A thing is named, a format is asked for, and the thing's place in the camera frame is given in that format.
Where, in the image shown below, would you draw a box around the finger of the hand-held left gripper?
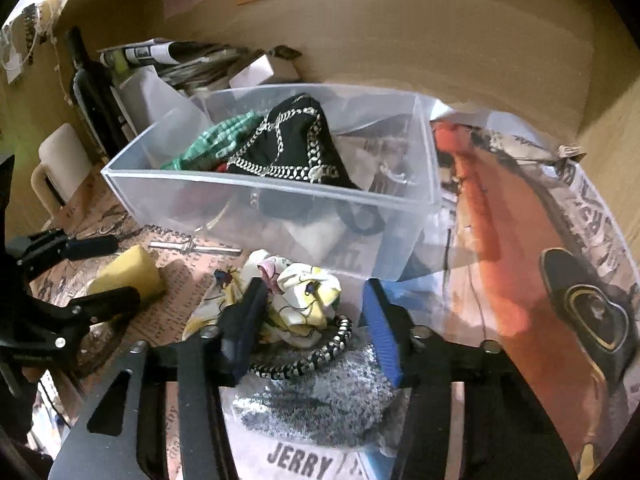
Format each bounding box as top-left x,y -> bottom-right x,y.
30,286 -> 142,362
6,229 -> 121,279

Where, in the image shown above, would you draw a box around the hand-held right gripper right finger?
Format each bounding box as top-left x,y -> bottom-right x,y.
359,278 -> 581,480

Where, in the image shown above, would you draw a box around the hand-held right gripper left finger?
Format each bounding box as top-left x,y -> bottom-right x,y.
47,277 -> 268,480

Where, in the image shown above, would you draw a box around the yellow sponge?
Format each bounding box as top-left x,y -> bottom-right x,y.
87,245 -> 167,307

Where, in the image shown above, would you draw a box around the white floral cloth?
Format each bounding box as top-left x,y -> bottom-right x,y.
182,248 -> 342,347

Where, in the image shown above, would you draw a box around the clear plastic box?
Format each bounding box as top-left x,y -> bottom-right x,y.
100,82 -> 444,284

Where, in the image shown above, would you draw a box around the metal scissors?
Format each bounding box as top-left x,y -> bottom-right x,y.
75,214 -> 144,242

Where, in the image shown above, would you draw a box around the grey speckled fuzzy cloth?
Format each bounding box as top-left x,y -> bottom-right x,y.
232,344 -> 407,449

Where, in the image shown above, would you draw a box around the beige chair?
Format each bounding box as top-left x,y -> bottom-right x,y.
30,122 -> 96,217

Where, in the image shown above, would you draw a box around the silver metal bar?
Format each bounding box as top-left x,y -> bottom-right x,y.
148,238 -> 244,257

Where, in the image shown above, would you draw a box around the dark glass bottle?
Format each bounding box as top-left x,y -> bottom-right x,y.
64,25 -> 129,159

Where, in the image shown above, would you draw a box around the printed newspaper table cover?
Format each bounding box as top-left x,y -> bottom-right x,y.
29,105 -> 640,480

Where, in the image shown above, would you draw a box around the green checked cloth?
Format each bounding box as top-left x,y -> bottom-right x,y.
160,112 -> 264,172

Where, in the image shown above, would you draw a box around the stack of newspapers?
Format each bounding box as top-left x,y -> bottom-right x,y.
97,37 -> 302,97

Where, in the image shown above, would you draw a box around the small white box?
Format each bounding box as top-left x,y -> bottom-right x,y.
228,53 -> 301,90

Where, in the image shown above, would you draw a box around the black and white braided cord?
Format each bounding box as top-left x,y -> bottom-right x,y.
247,313 -> 354,381

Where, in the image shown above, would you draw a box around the black chain-print cloth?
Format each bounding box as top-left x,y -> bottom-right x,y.
225,93 -> 387,237

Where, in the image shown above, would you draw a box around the string of lights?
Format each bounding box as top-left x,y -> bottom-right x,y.
0,0 -> 72,107

